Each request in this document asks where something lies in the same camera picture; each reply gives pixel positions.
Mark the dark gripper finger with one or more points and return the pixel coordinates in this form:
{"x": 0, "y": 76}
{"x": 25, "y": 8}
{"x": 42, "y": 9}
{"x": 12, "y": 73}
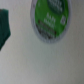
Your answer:
{"x": 4, "y": 27}

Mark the green lid white kcup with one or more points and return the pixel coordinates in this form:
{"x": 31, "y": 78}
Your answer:
{"x": 50, "y": 19}

